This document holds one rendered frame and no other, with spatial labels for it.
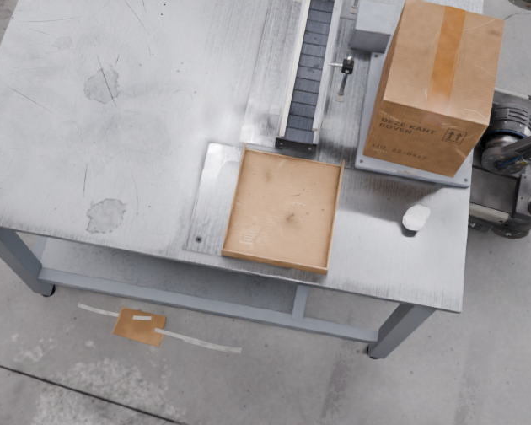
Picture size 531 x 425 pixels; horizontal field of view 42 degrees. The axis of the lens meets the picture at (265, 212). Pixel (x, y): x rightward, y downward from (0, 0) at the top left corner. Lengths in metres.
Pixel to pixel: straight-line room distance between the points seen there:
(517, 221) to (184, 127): 1.27
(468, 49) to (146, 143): 0.83
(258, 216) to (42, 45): 0.78
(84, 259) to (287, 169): 0.89
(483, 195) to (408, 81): 1.01
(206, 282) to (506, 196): 1.10
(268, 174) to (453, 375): 1.14
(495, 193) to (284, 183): 1.02
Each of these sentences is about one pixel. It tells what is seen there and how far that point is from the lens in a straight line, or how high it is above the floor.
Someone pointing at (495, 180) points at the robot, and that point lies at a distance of 2.58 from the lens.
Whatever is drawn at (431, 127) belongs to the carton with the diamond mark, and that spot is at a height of 1.06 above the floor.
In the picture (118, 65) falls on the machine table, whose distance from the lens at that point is 1.95.
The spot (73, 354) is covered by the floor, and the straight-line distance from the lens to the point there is 2.52.
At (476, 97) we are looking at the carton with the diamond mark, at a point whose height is 1.12.
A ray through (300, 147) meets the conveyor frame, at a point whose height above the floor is 0.85.
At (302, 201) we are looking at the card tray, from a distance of 1.73.
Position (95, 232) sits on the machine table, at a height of 0.83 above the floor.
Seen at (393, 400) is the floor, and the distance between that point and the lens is 2.49.
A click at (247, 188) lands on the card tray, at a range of 1.74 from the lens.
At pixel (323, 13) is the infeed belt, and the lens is 1.99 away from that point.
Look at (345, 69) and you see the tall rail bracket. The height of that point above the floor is 0.96.
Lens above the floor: 2.41
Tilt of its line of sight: 67 degrees down
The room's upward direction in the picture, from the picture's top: 6 degrees clockwise
